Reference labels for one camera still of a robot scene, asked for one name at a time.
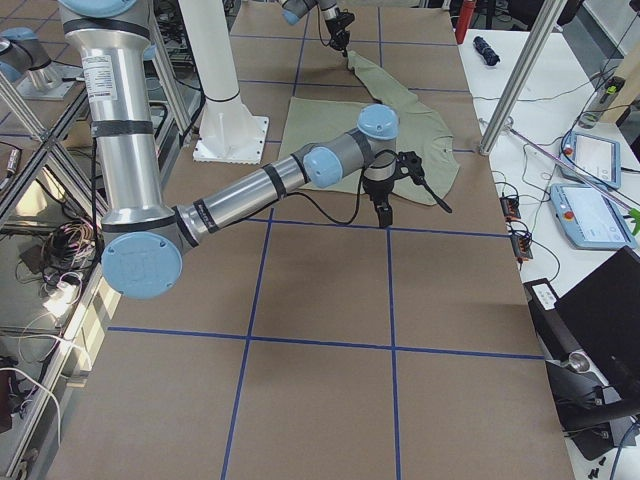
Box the blue teach pendant far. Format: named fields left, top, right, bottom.
left=559, top=131, right=621, bottom=190

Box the orange circuit board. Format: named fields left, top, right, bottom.
left=510, top=231, right=533, bottom=263
left=499, top=196, right=521, bottom=222

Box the black braided right cable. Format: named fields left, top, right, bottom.
left=287, top=164, right=369, bottom=227

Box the green capped drink bottle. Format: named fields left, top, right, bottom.
left=578, top=75, right=626, bottom=129

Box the aluminium frame post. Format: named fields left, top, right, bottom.
left=478, top=0, right=566, bottom=156

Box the red cylinder bottle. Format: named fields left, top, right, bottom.
left=454, top=0, right=476, bottom=45

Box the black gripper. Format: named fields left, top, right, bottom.
left=322, top=9, right=355, bottom=56
left=363, top=152, right=396, bottom=229

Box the folded dark blue umbrella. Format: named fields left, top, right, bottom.
left=473, top=36, right=500, bottom=67

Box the orange circuit board far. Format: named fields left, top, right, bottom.
left=499, top=196, right=521, bottom=222

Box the white central column base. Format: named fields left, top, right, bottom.
left=179, top=0, right=269, bottom=164

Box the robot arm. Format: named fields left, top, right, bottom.
left=59, top=1, right=399, bottom=299
left=279, top=0, right=355, bottom=57

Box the black laptop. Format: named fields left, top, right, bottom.
left=556, top=247, right=639, bottom=396

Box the green long-sleeve shirt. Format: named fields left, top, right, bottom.
left=279, top=51, right=459, bottom=198

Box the orange circuit board near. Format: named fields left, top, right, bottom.
left=510, top=231, right=533, bottom=263

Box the blue teach pendant near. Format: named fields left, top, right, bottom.
left=550, top=184, right=638, bottom=250

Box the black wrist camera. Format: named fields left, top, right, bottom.
left=394, top=151, right=453, bottom=214

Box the blue teach pendant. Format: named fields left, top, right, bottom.
left=550, top=184, right=638, bottom=250
left=559, top=131, right=621, bottom=190

